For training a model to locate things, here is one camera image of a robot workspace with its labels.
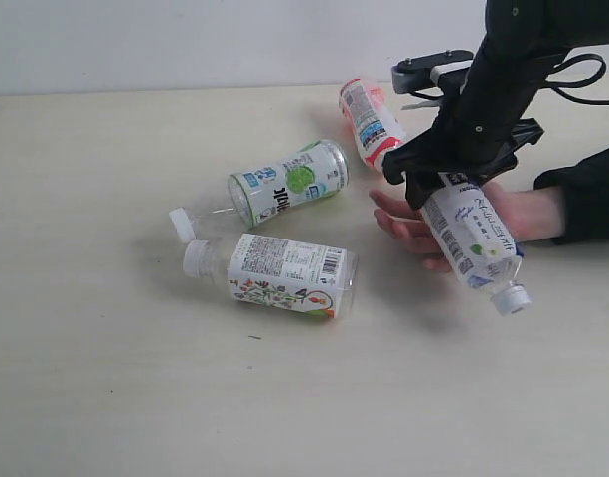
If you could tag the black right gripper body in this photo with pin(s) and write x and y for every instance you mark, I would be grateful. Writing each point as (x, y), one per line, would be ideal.
(474, 133)

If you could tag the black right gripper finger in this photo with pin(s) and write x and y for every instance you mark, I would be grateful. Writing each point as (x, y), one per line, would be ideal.
(428, 154)
(419, 186)

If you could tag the orange label bottle black cap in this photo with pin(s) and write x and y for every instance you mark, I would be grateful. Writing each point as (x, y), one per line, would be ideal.
(375, 129)

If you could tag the white blue label tall bottle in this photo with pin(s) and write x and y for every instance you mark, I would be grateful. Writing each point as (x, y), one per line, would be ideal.
(478, 246)

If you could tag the green lime label clear bottle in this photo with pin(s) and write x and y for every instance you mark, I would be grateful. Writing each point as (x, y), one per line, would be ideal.
(251, 198)

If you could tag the floral label bottle white cap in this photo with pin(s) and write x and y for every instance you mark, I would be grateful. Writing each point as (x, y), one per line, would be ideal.
(314, 279)

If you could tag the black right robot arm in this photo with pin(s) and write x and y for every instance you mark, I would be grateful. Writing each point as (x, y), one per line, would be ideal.
(549, 29)

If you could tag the black sleeved forearm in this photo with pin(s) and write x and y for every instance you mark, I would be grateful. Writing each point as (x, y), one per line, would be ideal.
(584, 189)

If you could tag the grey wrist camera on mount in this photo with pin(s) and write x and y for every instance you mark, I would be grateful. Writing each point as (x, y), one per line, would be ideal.
(413, 75)

